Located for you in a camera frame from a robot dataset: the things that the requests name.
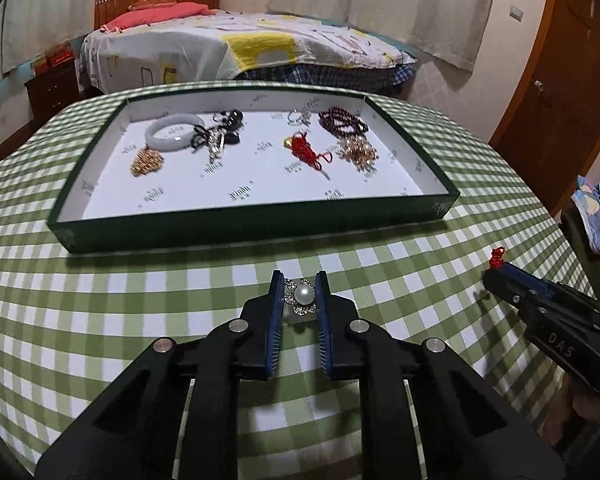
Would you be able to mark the red boxes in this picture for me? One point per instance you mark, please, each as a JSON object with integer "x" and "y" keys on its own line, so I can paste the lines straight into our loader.
{"x": 57, "y": 57}

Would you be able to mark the blue plaid bed sheet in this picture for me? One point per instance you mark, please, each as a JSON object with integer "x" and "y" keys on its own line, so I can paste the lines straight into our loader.
{"x": 330, "y": 77}

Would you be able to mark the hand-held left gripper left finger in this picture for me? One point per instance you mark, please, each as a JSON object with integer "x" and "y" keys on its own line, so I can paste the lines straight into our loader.
{"x": 277, "y": 305}

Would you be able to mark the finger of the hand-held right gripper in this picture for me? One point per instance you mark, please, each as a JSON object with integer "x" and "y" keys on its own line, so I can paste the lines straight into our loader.
{"x": 530, "y": 282}
{"x": 570, "y": 340}

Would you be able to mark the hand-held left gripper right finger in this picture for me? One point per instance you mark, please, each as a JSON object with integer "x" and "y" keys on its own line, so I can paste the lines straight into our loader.
{"x": 323, "y": 305}

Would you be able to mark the wooden bed headboard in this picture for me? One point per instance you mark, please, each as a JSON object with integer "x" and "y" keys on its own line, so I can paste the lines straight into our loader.
{"x": 115, "y": 2}

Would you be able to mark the long white curtain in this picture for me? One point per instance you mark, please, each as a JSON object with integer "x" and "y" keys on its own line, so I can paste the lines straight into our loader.
{"x": 425, "y": 5}

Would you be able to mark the metal door knob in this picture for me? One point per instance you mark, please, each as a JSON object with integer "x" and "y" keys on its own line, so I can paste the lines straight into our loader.
{"x": 538, "y": 86}

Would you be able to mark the white wall switch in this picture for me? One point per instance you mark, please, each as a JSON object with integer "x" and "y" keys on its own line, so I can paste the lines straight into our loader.
{"x": 517, "y": 13}

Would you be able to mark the silver crystal brooch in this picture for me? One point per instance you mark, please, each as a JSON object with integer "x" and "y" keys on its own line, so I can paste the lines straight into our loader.
{"x": 216, "y": 144}

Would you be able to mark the dark chair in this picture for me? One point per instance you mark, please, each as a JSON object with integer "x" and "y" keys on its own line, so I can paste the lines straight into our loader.
{"x": 580, "y": 255}

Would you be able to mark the brown wooden door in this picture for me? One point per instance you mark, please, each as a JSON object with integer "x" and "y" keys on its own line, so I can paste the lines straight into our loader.
{"x": 570, "y": 85}

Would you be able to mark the small silver ornament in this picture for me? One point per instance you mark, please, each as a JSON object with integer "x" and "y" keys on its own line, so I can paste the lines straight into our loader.
{"x": 300, "y": 117}

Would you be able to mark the red orange cushion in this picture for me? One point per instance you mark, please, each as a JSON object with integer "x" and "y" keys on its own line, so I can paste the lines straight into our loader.
{"x": 152, "y": 2}

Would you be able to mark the white jade bangle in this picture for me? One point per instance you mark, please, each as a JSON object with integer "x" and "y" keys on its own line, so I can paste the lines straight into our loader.
{"x": 155, "y": 140}

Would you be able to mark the small red knot gold charm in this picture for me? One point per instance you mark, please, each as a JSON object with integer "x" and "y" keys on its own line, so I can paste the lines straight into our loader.
{"x": 497, "y": 257}

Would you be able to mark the dark wooden nightstand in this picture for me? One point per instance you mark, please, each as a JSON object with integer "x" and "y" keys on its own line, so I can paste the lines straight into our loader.
{"x": 52, "y": 92}

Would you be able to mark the green jewelry tray box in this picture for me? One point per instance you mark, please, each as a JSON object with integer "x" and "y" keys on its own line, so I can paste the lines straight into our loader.
{"x": 230, "y": 232}

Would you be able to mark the pink pillow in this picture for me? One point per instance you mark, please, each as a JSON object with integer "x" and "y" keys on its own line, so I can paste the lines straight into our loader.
{"x": 155, "y": 15}

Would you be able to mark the wide white curtain panel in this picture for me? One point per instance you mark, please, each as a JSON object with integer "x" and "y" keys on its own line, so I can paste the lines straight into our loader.
{"x": 50, "y": 10}

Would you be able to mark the pearl flower brooch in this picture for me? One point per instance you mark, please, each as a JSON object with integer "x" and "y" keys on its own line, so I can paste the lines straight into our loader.
{"x": 302, "y": 294}

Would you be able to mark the large red knot gold charm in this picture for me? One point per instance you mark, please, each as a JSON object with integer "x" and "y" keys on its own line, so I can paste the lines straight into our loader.
{"x": 302, "y": 150}

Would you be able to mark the gold bead cluster ornament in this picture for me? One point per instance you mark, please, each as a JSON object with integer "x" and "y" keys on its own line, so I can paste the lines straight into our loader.
{"x": 357, "y": 152}

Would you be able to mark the bed with patterned blanket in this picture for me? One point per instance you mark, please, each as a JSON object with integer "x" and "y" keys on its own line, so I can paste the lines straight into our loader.
{"x": 205, "y": 45}

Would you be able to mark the green checked tablecloth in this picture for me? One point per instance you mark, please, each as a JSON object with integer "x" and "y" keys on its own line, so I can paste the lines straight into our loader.
{"x": 130, "y": 300}

